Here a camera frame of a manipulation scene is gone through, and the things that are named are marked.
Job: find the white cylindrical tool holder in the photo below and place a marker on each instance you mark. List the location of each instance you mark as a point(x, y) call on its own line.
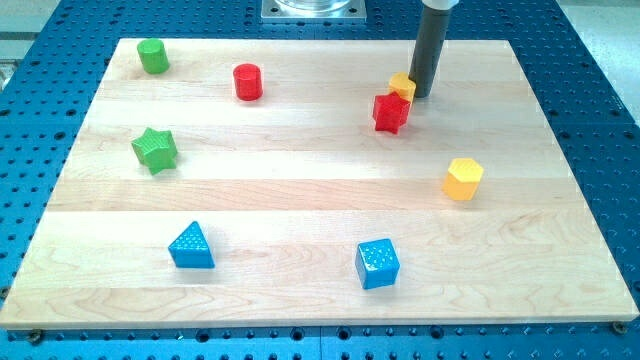
point(440, 5)

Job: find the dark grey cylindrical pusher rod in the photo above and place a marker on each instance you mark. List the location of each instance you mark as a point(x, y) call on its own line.
point(429, 41)

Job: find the yellow heart block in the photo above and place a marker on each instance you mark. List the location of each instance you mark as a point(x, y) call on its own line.
point(402, 85)

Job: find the yellow hexagon block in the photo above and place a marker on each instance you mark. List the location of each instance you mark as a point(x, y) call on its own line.
point(462, 179)

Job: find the red star block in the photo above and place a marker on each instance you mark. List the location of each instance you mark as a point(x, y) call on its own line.
point(390, 112)

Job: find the red cylinder block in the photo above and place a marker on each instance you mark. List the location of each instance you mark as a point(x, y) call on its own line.
point(248, 82)

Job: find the blue cube block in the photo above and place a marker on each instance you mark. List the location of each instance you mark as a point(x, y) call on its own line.
point(376, 263)

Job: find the light wooden board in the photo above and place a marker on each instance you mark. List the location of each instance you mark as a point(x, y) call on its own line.
point(286, 186)

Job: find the green cylinder block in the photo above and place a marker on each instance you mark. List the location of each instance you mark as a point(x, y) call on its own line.
point(153, 56)

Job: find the green star block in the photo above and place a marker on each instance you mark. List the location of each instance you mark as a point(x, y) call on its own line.
point(156, 150)

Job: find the blue triangle block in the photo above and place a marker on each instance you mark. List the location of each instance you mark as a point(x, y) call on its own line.
point(191, 249)

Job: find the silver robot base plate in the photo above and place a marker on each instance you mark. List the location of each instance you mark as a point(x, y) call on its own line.
point(291, 11)

